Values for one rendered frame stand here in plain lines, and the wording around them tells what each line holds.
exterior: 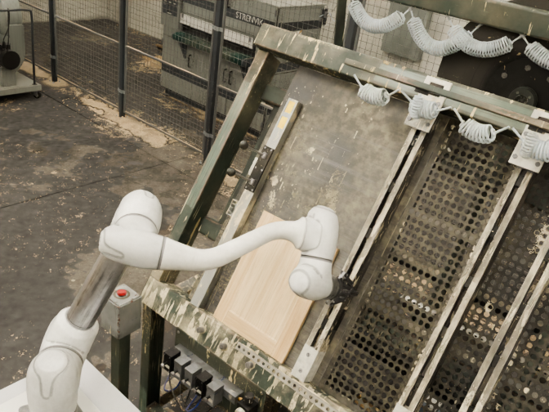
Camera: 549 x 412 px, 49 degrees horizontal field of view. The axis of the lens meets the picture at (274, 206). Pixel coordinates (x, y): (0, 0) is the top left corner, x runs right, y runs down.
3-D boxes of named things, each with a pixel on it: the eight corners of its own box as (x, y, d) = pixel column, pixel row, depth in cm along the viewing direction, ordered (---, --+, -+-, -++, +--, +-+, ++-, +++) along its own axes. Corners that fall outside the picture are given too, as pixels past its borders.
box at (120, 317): (100, 328, 255) (100, 293, 247) (123, 315, 264) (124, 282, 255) (118, 342, 249) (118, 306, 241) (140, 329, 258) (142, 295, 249)
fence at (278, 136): (195, 302, 258) (189, 302, 254) (292, 100, 254) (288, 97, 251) (203, 308, 255) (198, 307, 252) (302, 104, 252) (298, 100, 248)
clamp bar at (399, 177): (295, 369, 229) (263, 372, 209) (435, 86, 225) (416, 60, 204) (315, 384, 224) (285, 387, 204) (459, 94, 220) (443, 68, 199)
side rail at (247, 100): (165, 277, 276) (149, 275, 266) (270, 58, 272) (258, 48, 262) (174, 284, 273) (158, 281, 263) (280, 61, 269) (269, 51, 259)
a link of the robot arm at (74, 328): (29, 369, 211) (46, 325, 229) (73, 384, 216) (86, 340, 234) (119, 206, 178) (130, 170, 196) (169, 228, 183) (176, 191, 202)
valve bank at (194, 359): (148, 384, 255) (149, 341, 244) (173, 369, 265) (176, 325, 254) (234, 457, 229) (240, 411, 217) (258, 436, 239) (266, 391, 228)
